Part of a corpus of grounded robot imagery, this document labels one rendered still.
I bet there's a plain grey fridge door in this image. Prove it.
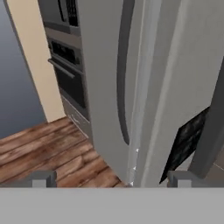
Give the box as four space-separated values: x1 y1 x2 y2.
127 0 224 188

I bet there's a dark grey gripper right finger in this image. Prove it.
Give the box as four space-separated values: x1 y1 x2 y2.
166 170 224 188

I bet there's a grey fridge door with handle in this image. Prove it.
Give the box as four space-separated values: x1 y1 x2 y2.
76 0 147 187

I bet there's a dark grey curved fridge handle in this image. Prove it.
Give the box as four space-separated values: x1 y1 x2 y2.
115 0 137 146

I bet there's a steel built-in microwave oven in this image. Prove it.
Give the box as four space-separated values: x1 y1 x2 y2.
37 0 83 37

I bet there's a grey oven handle bar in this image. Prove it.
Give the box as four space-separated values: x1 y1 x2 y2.
47 58 86 80

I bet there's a beige tall cupboard side panel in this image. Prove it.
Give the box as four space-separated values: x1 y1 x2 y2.
5 0 67 123

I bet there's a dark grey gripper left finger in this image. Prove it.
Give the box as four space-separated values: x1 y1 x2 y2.
0 170 58 188

